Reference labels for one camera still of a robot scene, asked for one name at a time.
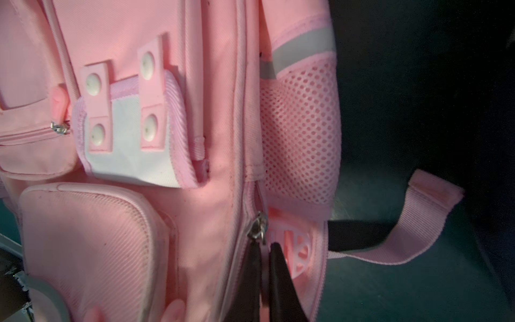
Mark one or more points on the aluminium rail base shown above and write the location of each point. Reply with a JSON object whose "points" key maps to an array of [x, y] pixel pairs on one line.
{"points": [[15, 302]]}

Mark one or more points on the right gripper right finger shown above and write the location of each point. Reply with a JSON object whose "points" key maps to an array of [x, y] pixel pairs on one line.
{"points": [[283, 300]]}

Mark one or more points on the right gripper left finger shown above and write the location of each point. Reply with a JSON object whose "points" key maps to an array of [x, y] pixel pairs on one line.
{"points": [[246, 303]]}

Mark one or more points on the pink backpack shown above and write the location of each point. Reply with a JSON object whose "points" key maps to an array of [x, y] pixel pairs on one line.
{"points": [[146, 144]]}

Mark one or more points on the navy blue backpack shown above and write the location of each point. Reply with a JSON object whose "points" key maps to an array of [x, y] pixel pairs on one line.
{"points": [[490, 140]]}

